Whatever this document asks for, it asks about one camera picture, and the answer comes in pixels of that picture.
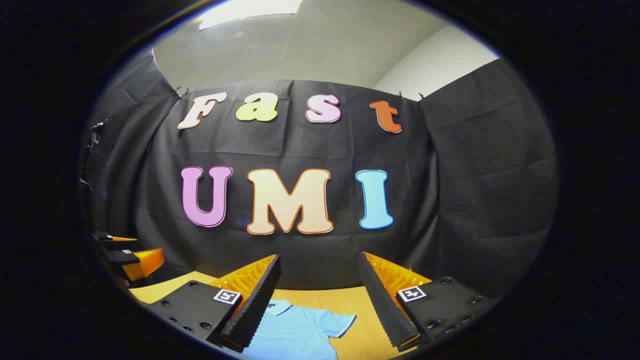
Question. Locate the black metal stand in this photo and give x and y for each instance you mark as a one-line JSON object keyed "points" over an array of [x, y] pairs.
{"points": [[95, 131]]}

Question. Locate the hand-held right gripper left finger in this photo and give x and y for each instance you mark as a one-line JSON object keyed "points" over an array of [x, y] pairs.
{"points": [[257, 305]]}

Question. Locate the light blue T-shirt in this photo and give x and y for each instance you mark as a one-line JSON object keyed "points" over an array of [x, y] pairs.
{"points": [[300, 332]]}

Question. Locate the ceiling light panel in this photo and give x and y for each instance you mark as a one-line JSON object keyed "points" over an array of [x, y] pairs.
{"points": [[240, 12]]}

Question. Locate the black backdrop cloth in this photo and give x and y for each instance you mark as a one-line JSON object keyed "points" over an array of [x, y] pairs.
{"points": [[320, 145]]}

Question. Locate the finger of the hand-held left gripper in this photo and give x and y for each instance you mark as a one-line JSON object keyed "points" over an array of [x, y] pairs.
{"points": [[120, 239], [145, 265]]}

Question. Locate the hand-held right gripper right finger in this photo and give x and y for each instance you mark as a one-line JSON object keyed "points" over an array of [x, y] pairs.
{"points": [[385, 305]]}

